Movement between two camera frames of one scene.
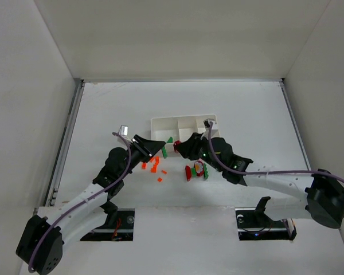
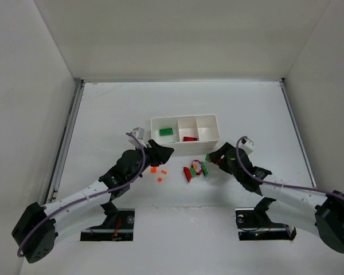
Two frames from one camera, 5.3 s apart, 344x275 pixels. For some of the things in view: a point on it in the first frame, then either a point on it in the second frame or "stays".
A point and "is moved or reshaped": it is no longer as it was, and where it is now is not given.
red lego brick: [177, 142] is moved or reshaped
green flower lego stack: [199, 169] stays
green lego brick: [163, 148] → [164, 132]
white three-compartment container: [179, 128] stays
